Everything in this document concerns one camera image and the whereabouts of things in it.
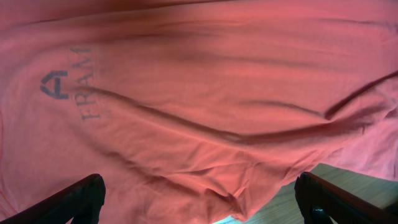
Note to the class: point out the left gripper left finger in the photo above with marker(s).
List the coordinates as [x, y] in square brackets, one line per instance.
[79, 203]

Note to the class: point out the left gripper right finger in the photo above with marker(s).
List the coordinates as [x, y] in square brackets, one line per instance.
[321, 202]

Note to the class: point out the coral red t-shirt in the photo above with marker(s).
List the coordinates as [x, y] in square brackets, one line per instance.
[192, 111]

